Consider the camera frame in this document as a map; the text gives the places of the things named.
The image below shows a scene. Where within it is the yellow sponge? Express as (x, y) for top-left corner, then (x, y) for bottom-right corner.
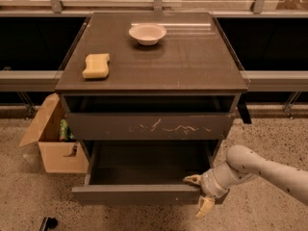
(83, 54), (110, 79)

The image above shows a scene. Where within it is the dark grey drawer cabinet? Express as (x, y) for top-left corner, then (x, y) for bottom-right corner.
(54, 11), (253, 194)

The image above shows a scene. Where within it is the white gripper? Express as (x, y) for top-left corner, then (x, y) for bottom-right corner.
(183, 169), (228, 218)

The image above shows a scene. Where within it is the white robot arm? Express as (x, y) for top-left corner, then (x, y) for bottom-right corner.
(183, 145), (308, 218)

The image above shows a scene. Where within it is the grey drawer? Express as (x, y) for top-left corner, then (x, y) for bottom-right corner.
(65, 113), (235, 141)
(72, 140), (220, 205)

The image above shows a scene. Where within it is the white ceramic bowl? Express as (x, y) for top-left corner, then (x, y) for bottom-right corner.
(129, 23), (167, 46)

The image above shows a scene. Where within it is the grey top drawer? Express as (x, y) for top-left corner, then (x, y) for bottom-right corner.
(65, 113), (235, 141)

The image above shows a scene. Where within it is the black object on floor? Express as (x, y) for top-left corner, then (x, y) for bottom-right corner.
(39, 217), (58, 231)

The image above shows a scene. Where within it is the open cardboard box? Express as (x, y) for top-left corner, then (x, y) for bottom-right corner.
(19, 93), (89, 173)

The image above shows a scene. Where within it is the green snack bag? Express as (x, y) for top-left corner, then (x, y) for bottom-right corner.
(59, 119), (74, 141)

